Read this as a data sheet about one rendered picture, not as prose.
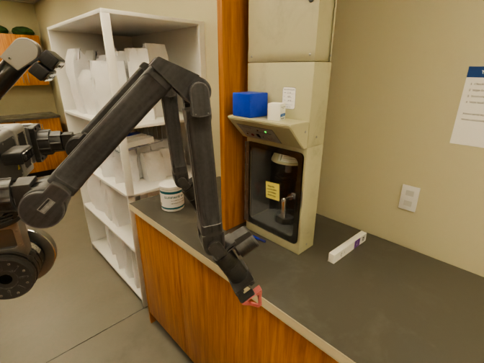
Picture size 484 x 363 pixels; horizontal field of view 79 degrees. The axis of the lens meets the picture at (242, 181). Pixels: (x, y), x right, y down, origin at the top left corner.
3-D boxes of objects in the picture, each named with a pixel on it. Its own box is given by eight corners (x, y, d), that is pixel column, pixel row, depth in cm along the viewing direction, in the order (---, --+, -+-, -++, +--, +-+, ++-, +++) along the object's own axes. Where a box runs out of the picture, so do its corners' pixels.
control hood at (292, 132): (246, 135, 132) (246, 112, 128) (307, 148, 110) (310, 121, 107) (227, 139, 124) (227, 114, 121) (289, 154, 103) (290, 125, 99)
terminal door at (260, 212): (246, 220, 146) (247, 140, 132) (297, 244, 125) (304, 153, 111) (245, 220, 145) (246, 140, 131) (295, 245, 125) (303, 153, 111)
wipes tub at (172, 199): (176, 200, 179) (174, 177, 174) (189, 207, 170) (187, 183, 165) (157, 207, 171) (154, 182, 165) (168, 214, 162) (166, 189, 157)
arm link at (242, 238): (198, 230, 82) (206, 247, 74) (232, 207, 83) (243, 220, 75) (220, 258, 87) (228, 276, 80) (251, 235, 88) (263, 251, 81)
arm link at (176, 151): (155, 75, 111) (158, 76, 102) (171, 75, 113) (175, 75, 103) (173, 181, 127) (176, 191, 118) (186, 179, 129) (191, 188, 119)
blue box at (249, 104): (249, 113, 126) (250, 91, 123) (267, 115, 119) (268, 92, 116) (232, 115, 120) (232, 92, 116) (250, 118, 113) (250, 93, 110)
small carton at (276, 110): (272, 118, 113) (273, 101, 111) (284, 119, 111) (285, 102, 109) (267, 119, 109) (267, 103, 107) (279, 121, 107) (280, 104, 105)
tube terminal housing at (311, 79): (277, 212, 165) (285, 63, 137) (329, 234, 143) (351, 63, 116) (245, 227, 149) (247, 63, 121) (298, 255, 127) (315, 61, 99)
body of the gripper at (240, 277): (244, 262, 91) (232, 246, 88) (257, 283, 83) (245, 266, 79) (227, 274, 91) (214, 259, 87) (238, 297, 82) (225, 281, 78)
